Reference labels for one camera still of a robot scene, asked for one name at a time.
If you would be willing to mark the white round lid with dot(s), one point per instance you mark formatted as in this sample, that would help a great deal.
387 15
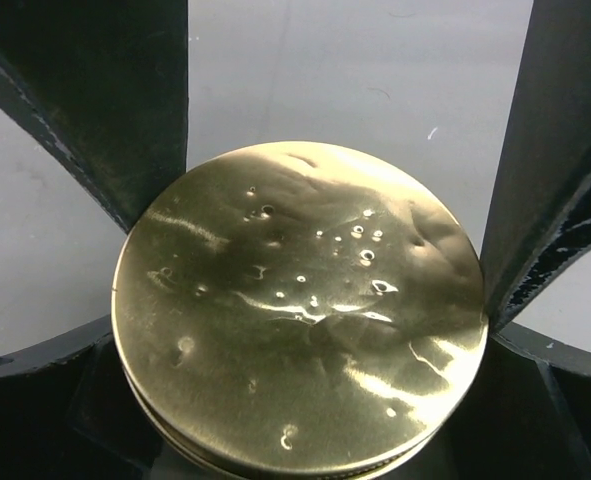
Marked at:
298 310

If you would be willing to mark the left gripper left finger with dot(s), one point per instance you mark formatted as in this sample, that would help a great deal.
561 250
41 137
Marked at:
67 412

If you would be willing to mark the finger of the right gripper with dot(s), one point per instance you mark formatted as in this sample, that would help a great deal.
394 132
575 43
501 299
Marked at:
539 220
102 86

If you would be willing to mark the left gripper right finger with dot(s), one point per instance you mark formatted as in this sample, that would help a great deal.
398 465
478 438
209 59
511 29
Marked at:
527 416

